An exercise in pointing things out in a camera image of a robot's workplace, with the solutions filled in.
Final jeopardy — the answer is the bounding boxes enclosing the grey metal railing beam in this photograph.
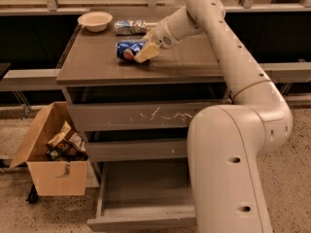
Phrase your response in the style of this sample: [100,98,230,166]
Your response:
[0,62,311,91]

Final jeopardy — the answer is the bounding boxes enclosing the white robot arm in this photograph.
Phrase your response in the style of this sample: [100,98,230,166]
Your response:
[134,0,293,233]

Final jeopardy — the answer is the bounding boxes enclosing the snack bags in box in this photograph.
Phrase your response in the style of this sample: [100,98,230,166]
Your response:
[47,121,88,161]

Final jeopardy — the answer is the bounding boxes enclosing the silver blue snack bag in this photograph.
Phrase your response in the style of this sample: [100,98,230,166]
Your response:
[114,19,147,35]

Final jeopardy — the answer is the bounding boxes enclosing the grey top drawer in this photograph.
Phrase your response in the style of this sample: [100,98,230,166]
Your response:
[68,100,221,132]

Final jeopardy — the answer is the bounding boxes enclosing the grey open bottom drawer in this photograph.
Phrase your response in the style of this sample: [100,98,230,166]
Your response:
[87,159,196,232]

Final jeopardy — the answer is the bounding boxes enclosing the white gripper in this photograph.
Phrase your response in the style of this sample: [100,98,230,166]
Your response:
[134,18,179,63]

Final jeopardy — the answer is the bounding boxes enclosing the white paper bowl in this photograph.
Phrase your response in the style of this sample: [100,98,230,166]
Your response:
[78,12,113,32]

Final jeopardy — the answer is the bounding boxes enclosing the grey middle drawer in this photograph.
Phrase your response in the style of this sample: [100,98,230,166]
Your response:
[86,139,187,162]

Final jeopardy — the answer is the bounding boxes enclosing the blue pepsi can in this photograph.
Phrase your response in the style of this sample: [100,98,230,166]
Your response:
[116,40,146,60]

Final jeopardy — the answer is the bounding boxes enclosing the grey drawer cabinet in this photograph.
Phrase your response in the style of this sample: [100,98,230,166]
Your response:
[55,7,234,233]

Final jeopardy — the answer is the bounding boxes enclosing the brown cardboard box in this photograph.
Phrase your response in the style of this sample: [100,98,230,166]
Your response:
[10,102,87,196]

